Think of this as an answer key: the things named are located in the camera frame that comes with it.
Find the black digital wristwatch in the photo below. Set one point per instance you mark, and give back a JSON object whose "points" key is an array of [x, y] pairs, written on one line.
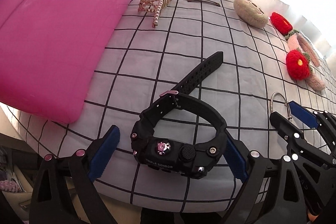
{"points": [[173, 150]]}

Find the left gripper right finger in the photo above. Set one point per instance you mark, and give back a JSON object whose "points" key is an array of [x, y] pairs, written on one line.
{"points": [[270, 191]]}

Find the pearl hair claw clip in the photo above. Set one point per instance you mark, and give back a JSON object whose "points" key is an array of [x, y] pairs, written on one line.
{"points": [[153, 6]]}

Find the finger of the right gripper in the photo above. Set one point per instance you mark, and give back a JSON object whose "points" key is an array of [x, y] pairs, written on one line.
{"points": [[315, 167], [323, 122]]}

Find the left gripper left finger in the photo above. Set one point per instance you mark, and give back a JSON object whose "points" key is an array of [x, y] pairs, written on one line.
{"points": [[51, 200]]}

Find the white checkered bed sheet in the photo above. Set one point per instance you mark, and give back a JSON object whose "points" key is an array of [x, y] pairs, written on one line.
{"points": [[141, 62]]}

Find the pink strawberry fuzzy headband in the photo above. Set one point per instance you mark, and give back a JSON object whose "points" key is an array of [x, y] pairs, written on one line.
{"points": [[301, 54]]}

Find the beige plush sloth head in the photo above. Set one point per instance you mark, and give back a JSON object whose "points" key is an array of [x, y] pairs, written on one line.
{"points": [[249, 12]]}

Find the pink plastic basin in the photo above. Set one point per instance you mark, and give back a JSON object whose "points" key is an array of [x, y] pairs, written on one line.
{"points": [[49, 51]]}

